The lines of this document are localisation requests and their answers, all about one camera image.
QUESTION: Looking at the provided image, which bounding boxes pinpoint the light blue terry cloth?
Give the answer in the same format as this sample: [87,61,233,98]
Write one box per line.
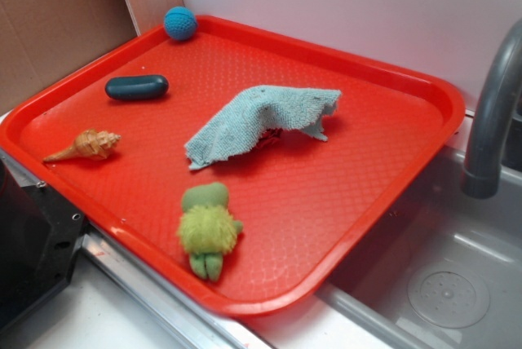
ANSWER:
[184,85,342,170]

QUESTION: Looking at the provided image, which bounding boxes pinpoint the round sink drain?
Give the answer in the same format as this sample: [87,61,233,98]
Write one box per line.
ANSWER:
[407,261,490,329]

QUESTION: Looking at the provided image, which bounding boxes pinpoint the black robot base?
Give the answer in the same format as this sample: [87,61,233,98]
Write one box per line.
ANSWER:
[1,163,86,332]

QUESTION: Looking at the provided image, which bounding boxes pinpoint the blue crocheted ball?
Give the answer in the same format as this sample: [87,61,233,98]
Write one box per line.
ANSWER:
[164,7,198,41]

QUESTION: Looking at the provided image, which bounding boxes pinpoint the brown cardboard panel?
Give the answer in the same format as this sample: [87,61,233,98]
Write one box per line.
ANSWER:
[1,0,183,113]

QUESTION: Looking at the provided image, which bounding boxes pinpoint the grey faucet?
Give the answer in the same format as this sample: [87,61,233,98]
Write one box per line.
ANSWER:
[461,21,521,199]

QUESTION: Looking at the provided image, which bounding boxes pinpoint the red plastic tray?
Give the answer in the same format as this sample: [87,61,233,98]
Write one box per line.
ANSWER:
[1,16,465,316]

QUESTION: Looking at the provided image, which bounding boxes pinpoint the red object under cloth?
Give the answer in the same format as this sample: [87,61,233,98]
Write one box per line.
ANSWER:
[255,128,282,149]

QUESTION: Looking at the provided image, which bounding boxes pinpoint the green plush toy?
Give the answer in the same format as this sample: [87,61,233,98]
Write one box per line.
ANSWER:
[177,182,244,282]

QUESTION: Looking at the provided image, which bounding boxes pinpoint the grey plastic sink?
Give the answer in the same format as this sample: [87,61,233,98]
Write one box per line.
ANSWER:
[317,112,521,348]

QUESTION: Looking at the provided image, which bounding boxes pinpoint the orange spiral seashell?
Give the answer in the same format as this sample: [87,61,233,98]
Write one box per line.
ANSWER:
[42,129,122,163]

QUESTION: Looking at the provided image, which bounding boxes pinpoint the dark teal capsule object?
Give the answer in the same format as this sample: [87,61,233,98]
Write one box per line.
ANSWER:
[104,75,170,101]

